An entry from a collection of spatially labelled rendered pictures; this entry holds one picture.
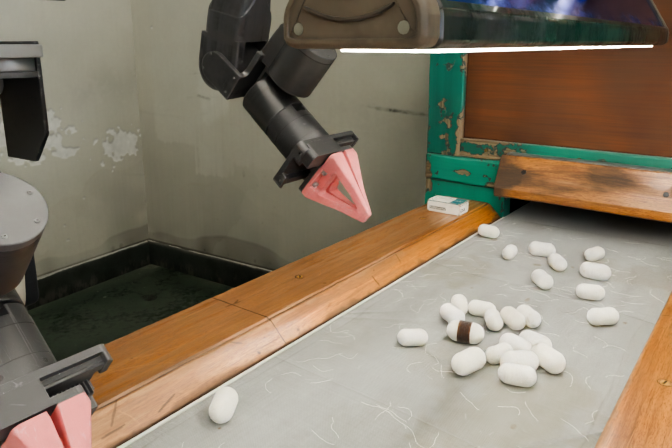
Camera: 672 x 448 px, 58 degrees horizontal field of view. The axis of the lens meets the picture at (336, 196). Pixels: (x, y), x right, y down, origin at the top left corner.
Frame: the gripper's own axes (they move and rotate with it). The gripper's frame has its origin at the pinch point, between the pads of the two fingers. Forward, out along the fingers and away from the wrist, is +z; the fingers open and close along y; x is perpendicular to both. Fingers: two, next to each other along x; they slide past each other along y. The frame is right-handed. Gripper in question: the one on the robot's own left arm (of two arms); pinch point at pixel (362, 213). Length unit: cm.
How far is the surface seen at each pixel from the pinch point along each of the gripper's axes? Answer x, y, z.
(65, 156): 150, 76, -133
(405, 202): 70, 124, -26
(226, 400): 5.3, -24.4, 8.7
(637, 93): -20, 48, 7
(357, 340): 6.3, -6.6, 10.6
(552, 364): -6.8, -1.8, 23.9
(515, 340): -4.4, -0.1, 20.4
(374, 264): 9.6, 8.2, 3.4
